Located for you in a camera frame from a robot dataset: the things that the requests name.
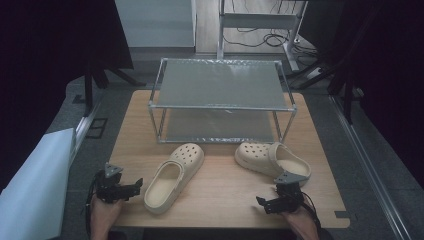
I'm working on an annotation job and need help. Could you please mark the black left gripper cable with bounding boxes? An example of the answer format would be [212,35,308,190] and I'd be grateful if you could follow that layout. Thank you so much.
[84,171,101,236]

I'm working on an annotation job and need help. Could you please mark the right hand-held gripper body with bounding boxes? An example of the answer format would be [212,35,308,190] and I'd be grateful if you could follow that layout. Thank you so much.
[273,171,310,215]

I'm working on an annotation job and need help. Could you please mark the white board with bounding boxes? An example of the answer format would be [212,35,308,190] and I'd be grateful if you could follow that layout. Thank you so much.
[0,127,77,240]

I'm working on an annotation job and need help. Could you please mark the black floor cables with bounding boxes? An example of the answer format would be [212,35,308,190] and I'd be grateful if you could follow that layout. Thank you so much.
[222,0,319,58]

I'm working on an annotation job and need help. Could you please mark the cream foam clog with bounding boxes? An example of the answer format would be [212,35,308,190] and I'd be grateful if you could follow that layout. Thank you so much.
[234,141,313,188]
[143,142,205,215]

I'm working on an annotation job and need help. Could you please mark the dark curtain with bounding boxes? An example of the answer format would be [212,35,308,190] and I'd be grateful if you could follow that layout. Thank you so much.
[328,0,424,189]
[0,0,135,193]

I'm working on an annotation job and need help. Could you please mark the grey metal desk frame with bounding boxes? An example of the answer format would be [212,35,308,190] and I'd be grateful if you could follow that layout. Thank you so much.
[216,0,310,73]

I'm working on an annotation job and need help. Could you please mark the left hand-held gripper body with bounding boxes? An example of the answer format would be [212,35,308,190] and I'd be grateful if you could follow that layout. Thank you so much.
[94,162,134,205]

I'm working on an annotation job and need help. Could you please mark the person's left hand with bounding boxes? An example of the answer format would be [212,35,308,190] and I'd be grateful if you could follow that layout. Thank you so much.
[90,194,124,233]

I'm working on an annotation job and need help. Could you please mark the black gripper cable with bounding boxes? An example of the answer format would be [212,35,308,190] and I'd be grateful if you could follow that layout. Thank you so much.
[300,191,323,232]
[84,171,101,236]

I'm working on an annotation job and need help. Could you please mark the black stand legs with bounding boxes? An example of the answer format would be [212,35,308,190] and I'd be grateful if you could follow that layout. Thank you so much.
[285,54,356,125]
[82,59,148,118]

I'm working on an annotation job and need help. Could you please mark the person's right hand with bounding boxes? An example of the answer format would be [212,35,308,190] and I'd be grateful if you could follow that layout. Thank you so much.
[281,195,322,234]

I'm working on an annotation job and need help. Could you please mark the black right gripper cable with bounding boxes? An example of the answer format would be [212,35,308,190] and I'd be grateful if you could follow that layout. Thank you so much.
[300,191,323,232]

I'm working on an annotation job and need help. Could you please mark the aluminium floor rail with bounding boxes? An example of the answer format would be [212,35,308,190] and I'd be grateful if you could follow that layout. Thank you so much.
[70,99,103,159]
[328,94,424,240]

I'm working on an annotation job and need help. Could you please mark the grey metal shoe rack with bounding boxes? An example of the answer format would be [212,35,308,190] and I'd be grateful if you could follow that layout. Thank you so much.
[147,57,298,145]

